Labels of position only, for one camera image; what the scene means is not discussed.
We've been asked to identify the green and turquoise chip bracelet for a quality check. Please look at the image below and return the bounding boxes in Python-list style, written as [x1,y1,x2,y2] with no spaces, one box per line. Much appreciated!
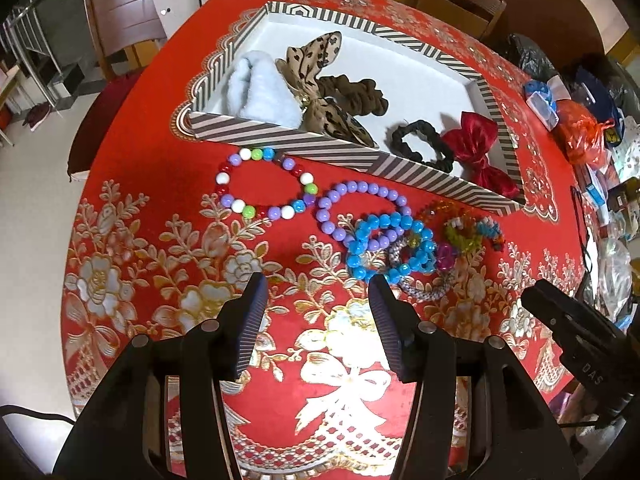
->
[442,214,506,256]

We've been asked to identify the dark wooden chair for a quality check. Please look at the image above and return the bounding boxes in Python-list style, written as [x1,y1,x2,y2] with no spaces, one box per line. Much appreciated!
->
[81,0,168,81]

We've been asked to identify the clear plastic bag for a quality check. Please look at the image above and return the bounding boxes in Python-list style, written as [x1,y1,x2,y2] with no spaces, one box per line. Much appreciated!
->
[594,237,634,322]

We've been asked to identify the blue bead bracelet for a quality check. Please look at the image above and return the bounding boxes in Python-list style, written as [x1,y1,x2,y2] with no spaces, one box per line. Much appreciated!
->
[346,212,438,281]

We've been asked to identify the black plastic bag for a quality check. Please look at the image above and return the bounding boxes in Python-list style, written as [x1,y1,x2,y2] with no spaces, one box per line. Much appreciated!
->
[500,32,557,82]

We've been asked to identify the red satin hair bow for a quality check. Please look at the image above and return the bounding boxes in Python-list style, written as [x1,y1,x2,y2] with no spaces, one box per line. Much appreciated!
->
[441,111,521,199]

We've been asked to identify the multicolour bead bracelet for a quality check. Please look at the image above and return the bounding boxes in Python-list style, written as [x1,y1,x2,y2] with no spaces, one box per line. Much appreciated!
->
[215,147,318,221]

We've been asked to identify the striped gift box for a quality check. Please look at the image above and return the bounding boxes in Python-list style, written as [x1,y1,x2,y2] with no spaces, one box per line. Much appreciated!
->
[185,1,526,217]

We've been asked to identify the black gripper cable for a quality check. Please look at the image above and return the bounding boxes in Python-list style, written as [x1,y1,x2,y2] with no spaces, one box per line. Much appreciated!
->
[0,404,77,427]

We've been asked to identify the dark red seat cushion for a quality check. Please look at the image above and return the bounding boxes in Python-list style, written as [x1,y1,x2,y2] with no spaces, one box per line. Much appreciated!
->
[67,72,147,181]

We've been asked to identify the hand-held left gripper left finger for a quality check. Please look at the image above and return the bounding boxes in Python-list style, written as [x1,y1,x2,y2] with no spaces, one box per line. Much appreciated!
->
[52,272,271,480]

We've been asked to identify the dark blue cap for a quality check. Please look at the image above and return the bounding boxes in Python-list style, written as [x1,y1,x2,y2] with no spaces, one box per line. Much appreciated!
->
[574,64,627,132]

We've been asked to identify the grey braided bracelet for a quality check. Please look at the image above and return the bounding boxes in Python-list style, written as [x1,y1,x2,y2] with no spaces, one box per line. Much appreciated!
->
[387,237,463,303]

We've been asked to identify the white fluffy scrunchie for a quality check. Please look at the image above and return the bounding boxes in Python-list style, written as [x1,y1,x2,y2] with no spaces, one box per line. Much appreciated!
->
[226,51,306,128]

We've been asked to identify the slatted wooden chair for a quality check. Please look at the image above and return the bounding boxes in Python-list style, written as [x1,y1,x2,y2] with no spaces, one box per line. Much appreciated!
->
[417,0,507,41]

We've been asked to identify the brown scrunchie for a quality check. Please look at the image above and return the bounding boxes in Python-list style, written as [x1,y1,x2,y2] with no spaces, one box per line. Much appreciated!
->
[315,75,390,117]

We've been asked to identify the black table cable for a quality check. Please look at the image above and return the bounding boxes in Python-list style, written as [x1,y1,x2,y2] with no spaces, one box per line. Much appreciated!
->
[570,185,602,287]

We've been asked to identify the round brown table board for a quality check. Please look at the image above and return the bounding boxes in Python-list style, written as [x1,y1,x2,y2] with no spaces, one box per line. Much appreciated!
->
[462,0,620,57]

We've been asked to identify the red floral tablecloth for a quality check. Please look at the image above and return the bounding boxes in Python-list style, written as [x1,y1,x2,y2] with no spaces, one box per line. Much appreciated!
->
[60,0,601,480]

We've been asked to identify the rainbow crystal bracelet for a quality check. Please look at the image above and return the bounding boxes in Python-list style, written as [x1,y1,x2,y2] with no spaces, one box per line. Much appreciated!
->
[410,199,483,273]

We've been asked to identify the blue tissue pack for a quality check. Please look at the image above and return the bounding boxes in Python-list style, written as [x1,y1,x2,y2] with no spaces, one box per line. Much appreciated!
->
[524,79,560,132]

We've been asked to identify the black scrunchie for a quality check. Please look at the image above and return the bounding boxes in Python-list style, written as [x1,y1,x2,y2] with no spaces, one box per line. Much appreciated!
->
[385,120,456,171]

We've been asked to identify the leopard print hair bow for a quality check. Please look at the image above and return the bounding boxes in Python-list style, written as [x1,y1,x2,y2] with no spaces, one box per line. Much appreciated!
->
[275,31,378,148]

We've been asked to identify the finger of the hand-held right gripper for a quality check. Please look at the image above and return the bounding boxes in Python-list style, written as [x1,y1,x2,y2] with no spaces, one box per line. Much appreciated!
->
[520,279,630,357]

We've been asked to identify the dark red shoes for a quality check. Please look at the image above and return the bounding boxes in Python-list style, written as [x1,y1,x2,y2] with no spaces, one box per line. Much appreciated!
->
[22,102,62,132]

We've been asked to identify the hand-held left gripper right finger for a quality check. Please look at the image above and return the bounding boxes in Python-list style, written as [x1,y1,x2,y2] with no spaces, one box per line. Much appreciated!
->
[367,274,586,480]

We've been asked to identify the metal stair railing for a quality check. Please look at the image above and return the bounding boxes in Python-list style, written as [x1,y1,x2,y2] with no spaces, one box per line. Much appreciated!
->
[0,4,57,111]

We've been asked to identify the purple bead bracelet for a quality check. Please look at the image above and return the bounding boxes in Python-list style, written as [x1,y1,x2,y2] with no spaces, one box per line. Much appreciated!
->
[314,181,413,248]

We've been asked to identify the orange plastic bag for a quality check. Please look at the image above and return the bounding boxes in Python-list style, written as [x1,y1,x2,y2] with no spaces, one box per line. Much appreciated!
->
[555,100,617,167]

